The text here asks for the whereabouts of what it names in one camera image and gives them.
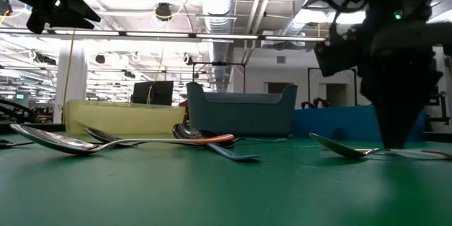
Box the white building column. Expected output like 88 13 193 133
52 40 88 124

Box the yellow-green plastic bin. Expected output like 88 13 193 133
64 100 186 136

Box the large orange-handled silver spoon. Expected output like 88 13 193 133
9 123 235 157

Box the black computer monitor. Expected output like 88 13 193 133
131 80 175 107

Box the black metal frame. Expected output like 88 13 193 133
307 66 358 109
191 61 247 95

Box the long LED light bar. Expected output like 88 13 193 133
0 28 328 43

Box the black ceiling dome camera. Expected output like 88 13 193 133
155 2 173 22

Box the blue plastic bin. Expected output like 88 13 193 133
295 105 428 143

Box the orange-handled spoon at back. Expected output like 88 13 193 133
172 122 261 162

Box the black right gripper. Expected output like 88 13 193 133
358 45 444 148

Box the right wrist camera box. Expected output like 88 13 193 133
313 38 358 78

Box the ribbed silver air duct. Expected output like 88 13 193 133
196 0 237 95

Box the grey-blue plastic bin with handles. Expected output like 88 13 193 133
186 81 299 138

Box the smooth silver air duct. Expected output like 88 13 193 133
280 0 319 38

